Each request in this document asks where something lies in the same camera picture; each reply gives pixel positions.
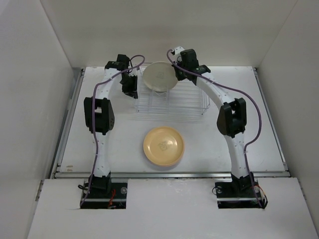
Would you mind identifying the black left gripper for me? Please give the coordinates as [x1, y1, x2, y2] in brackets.
[120, 74, 138, 99]

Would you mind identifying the cream plastic plate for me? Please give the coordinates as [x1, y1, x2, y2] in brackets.
[142, 62, 178, 92]

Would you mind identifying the yellow plastic plate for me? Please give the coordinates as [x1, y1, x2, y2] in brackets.
[143, 126, 185, 167]

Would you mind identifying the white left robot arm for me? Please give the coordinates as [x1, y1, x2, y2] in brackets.
[84, 54, 139, 198]

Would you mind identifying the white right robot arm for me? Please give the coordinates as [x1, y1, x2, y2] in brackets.
[171, 46, 250, 198]

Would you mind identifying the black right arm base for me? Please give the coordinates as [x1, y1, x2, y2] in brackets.
[212, 176, 268, 209]

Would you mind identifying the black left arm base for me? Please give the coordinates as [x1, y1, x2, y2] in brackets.
[78, 178, 128, 210]

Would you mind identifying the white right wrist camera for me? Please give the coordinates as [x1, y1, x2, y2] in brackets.
[167, 46, 184, 61]

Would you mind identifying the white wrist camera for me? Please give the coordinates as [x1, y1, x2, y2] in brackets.
[129, 67, 139, 76]
[167, 46, 184, 61]

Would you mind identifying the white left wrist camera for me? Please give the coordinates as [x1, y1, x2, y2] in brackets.
[129, 67, 139, 76]

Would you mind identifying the white wire dish rack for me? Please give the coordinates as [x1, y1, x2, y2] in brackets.
[134, 66, 210, 119]

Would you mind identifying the aluminium table frame rail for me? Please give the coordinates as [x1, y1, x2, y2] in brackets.
[34, 66, 307, 202]

